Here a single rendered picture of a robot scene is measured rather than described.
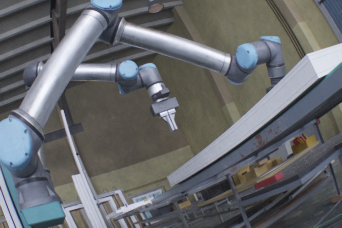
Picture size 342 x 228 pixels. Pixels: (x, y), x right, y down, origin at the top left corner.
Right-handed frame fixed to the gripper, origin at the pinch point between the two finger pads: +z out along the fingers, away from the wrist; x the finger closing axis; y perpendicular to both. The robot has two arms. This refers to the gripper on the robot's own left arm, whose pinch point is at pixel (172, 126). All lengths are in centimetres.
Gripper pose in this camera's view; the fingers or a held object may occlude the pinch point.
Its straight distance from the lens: 186.0
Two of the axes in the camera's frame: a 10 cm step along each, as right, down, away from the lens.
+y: -2.4, 3.8, 9.0
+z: 3.9, 8.8, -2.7
